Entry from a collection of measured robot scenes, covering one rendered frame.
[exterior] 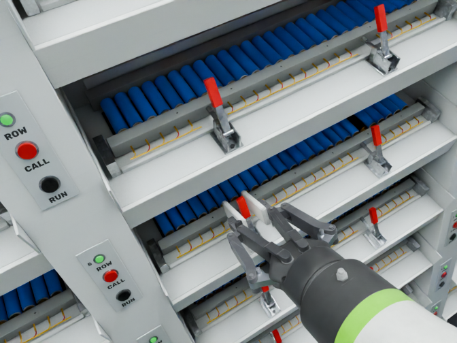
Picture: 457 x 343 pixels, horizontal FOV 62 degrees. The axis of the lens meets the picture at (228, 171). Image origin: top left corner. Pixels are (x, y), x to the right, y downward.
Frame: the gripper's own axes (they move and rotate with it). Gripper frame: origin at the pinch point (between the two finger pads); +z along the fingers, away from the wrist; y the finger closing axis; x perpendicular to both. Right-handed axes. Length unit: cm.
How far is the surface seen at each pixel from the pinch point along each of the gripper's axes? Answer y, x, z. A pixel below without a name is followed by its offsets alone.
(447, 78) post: 44.7, 3.5, 1.1
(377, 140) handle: 26.5, -0.2, -0.1
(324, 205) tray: 13.8, -6.8, 0.2
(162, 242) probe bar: -12.8, -1.2, 5.1
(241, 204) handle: -0.1, 1.5, 0.1
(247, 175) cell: 5.1, 0.3, 8.5
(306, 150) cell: 17.2, -0.2, 7.7
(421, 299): 44, -64, 10
